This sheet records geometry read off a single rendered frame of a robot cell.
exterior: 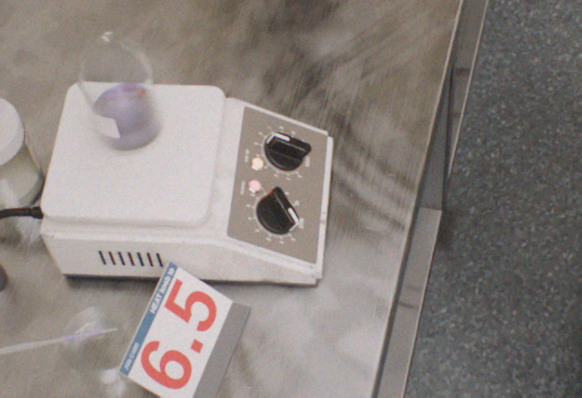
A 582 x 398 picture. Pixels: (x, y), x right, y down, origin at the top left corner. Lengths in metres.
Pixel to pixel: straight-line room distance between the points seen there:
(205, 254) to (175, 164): 0.07
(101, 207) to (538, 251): 1.04
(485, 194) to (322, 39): 0.84
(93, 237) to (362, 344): 0.21
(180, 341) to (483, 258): 0.97
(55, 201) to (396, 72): 0.32
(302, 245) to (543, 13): 1.24
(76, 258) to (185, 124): 0.13
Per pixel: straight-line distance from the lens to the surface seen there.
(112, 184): 0.88
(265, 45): 1.05
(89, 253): 0.90
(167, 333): 0.88
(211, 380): 0.89
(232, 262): 0.89
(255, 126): 0.93
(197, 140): 0.89
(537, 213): 1.84
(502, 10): 2.07
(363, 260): 0.93
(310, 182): 0.92
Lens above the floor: 1.55
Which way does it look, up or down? 57 degrees down
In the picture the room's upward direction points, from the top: 7 degrees counter-clockwise
